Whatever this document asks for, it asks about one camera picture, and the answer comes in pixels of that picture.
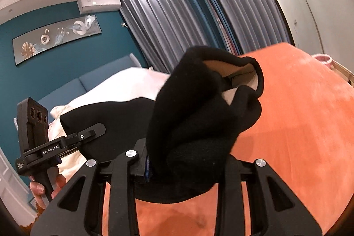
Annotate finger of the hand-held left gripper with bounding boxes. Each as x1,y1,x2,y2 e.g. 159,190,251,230
65,123,107,144

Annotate white air conditioner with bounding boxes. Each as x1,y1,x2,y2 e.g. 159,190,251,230
77,0,122,15

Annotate orange blanket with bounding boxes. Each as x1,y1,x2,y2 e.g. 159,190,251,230
102,42,354,236

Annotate white duvet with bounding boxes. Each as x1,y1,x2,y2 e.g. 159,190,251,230
48,67,172,179

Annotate long wall painting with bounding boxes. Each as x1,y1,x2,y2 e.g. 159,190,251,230
12,14,103,67

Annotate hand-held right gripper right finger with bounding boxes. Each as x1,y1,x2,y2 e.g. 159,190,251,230
214,154,323,236

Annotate grey curtain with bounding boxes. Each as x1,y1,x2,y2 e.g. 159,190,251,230
118,0,294,74

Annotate white cabinet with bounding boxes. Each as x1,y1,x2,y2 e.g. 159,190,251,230
0,148,37,225

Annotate blue headboard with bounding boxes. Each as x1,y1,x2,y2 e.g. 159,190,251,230
37,55,148,110

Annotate person's left hand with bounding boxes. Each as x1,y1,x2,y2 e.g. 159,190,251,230
29,173,67,209

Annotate wooden frame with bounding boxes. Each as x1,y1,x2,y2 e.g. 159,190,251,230
330,60,354,87

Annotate white door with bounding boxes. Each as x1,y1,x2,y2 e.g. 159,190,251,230
262,0,323,55

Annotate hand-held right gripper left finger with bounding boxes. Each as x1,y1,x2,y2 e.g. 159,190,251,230
30,139,155,236

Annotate black pants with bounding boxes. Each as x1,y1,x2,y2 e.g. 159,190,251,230
59,45,265,203

